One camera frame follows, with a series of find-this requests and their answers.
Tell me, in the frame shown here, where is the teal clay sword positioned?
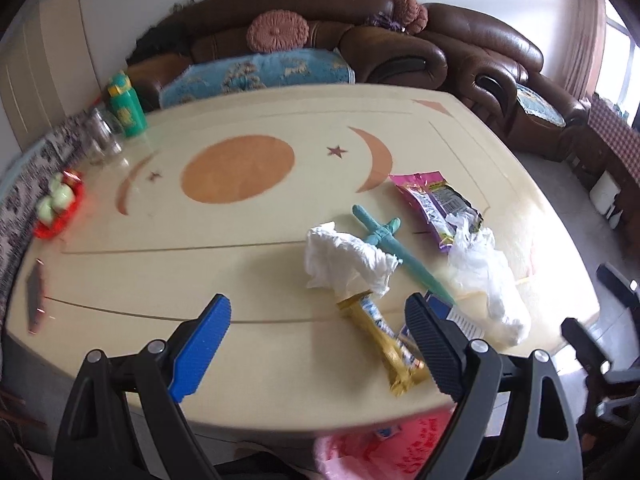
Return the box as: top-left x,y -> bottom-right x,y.
351,204 -> 457,307

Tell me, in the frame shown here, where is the blue patterned seat blanket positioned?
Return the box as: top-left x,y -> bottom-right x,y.
158,49 -> 357,109

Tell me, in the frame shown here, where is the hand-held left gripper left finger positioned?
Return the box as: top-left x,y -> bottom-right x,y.
52,293 -> 232,480

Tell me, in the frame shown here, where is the cream panelled door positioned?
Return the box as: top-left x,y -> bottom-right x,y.
0,0 -> 107,148

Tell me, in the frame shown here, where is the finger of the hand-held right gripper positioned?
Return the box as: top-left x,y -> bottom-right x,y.
560,317 -> 612,378
597,262 -> 640,307

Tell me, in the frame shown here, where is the red plastic tray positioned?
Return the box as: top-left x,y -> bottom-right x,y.
32,170 -> 86,240

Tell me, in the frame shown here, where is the blue round seat mat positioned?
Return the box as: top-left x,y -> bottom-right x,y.
514,83 -> 567,129

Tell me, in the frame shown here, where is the clear glass jar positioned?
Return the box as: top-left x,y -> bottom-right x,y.
82,107 -> 125,166

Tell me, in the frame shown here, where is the pink curtain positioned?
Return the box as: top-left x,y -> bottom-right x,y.
559,0 -> 609,102

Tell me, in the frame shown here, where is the green drinking bottle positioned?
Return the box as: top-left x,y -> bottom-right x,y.
106,70 -> 149,138

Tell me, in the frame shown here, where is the brown leather sofa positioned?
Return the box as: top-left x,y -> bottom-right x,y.
125,0 -> 449,112

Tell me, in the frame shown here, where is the white tissue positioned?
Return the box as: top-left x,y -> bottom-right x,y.
305,221 -> 402,297

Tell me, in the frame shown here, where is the black and white patterned cloth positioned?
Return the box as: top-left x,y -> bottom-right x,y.
0,109 -> 103,288

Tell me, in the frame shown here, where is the purple snack packet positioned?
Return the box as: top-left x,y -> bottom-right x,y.
389,172 -> 485,252

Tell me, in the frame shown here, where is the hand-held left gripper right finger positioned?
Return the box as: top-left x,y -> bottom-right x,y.
403,292 -> 584,480

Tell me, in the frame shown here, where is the clear plastic bag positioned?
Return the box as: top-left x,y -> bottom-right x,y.
446,212 -> 532,347

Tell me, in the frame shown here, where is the purple fabric bundle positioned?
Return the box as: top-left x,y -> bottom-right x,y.
366,10 -> 407,32

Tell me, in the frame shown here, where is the white appliance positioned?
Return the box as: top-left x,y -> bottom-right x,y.
588,169 -> 624,219

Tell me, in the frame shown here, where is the brown leather armchair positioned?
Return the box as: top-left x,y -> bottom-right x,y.
422,2 -> 592,162

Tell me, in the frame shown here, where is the red checkered cloth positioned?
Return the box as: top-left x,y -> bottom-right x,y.
587,94 -> 640,187

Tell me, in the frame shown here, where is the pink plastic bag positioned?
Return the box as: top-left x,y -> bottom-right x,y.
312,406 -> 457,480

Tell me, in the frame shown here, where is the dark smartphone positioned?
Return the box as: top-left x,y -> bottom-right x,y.
25,262 -> 47,334

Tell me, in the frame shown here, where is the gold snack wrapper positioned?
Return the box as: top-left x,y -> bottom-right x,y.
336,290 -> 430,397

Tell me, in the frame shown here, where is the round pink knitted cushion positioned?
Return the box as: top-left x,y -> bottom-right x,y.
388,0 -> 430,35
246,8 -> 311,54

